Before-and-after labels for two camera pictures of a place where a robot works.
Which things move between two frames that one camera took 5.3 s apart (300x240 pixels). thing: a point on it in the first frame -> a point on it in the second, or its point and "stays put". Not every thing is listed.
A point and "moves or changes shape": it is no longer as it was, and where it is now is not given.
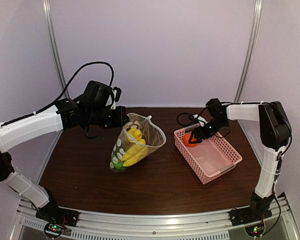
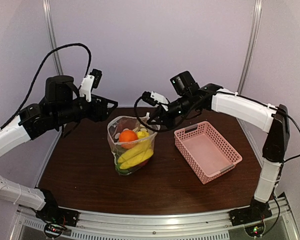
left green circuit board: x=53 y=230 stays put
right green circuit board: x=255 y=230 stays put
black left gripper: x=119 y=122 -> x=102 y=115
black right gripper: x=196 y=131 -> x=163 y=116
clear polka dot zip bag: x=139 y=136 moves or changes shape
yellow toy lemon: x=134 y=135 -> x=142 y=134
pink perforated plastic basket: x=211 y=157 stays put
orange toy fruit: x=186 y=138 -> x=128 y=139
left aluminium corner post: x=49 y=15 stays put
